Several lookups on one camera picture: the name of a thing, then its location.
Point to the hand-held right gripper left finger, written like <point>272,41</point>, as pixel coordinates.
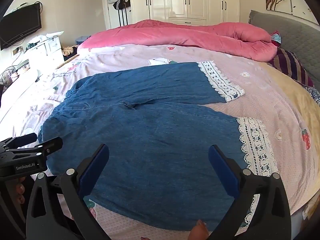
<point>93,170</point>

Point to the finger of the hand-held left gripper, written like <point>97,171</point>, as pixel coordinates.
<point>48,145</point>
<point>23,140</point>

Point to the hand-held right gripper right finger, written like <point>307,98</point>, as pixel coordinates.
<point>223,171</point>

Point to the blue denim pants lace trim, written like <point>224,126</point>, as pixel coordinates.
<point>155,142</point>

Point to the person's left hand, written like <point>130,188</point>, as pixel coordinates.
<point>20,190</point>

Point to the person's right hand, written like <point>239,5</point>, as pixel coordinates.
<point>200,231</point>

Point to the pink printed bed sheet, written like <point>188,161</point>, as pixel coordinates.
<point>262,105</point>

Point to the white dresser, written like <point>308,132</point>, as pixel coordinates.
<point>47,52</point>

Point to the brown patterned cloth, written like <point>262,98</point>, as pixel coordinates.
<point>68,51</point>

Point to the beige bed cover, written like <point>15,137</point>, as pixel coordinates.
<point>300,105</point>

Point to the grey storage box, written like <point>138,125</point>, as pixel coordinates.
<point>81,40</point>

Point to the black television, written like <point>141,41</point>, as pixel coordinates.
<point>20,28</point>

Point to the blue floral pillow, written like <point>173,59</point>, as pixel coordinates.
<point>313,93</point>

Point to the dark striped pillow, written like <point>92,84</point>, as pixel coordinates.
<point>290,65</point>

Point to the small colourful pillow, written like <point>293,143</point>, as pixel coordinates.
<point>276,40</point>

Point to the white door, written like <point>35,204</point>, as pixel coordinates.
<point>110,17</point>

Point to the pink quilt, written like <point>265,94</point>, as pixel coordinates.
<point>175,35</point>

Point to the white wardrobe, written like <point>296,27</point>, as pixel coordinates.
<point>195,0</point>

